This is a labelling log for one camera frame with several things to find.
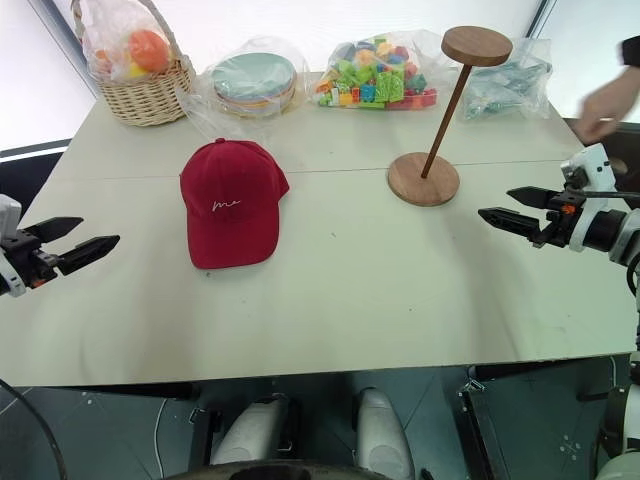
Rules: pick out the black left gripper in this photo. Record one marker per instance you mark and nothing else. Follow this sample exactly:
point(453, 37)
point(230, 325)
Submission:
point(30, 262)

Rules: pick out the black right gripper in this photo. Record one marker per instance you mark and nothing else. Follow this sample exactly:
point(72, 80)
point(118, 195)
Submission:
point(560, 220)

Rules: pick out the red baseball cap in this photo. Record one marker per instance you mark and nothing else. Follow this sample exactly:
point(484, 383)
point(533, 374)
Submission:
point(232, 200)

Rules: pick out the wooden hat stand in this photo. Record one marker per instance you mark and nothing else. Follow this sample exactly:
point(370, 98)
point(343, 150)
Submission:
point(424, 182)

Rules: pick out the person's bare hand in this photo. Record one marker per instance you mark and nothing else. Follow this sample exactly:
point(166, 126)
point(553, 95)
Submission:
point(612, 100)

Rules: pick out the bag of teal parts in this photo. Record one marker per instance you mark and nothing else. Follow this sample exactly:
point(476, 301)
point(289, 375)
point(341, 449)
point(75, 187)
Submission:
point(505, 85)

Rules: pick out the bagged stack of plates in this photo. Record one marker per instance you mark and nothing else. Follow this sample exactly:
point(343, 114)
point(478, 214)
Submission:
point(200, 107)

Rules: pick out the person's black sleeve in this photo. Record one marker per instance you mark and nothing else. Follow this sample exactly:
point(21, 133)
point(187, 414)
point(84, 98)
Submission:
point(632, 50)

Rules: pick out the clear bag of toy fruit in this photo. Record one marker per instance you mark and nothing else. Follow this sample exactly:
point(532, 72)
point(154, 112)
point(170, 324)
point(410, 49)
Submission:
point(107, 50)

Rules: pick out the bag of colourful building blocks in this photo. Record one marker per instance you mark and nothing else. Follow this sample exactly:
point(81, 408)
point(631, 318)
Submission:
point(375, 80)

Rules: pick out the orange toy fruit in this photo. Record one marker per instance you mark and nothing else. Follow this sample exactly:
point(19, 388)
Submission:
point(148, 48)

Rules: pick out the black table leg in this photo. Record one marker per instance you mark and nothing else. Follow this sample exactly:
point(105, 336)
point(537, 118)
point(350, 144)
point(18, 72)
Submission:
point(205, 435)
point(480, 435)

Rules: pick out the stack of pastel plates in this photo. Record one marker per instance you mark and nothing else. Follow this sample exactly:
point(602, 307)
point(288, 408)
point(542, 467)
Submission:
point(252, 77)

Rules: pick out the grey rounded shell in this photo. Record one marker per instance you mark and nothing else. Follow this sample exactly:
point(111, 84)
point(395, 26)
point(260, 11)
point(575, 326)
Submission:
point(382, 435)
point(250, 435)

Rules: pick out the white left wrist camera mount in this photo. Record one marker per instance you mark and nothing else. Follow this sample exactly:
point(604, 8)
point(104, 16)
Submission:
point(7, 212)

